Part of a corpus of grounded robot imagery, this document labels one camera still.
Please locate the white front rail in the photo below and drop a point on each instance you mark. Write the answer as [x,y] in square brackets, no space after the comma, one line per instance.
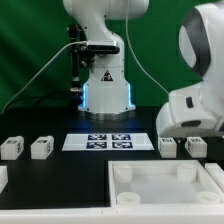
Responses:
[198,214]

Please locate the black camera stand pole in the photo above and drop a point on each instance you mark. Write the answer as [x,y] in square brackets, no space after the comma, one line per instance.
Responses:
[76,89]

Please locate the white block left edge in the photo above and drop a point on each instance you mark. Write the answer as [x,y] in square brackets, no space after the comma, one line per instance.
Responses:
[3,177]

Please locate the white square tabletop tray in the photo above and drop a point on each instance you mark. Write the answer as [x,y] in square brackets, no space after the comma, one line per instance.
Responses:
[161,182]

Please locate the black camera on mount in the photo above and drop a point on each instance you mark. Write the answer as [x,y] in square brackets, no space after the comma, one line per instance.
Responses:
[101,47]

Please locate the white sheet with tags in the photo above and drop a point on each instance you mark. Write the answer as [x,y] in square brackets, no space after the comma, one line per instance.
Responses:
[107,142]

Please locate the white bar right edge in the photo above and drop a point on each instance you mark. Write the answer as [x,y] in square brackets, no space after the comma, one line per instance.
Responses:
[217,174]

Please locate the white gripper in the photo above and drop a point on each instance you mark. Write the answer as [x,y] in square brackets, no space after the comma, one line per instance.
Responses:
[184,115]

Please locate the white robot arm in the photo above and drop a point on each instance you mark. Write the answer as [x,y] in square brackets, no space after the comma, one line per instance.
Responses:
[201,43]

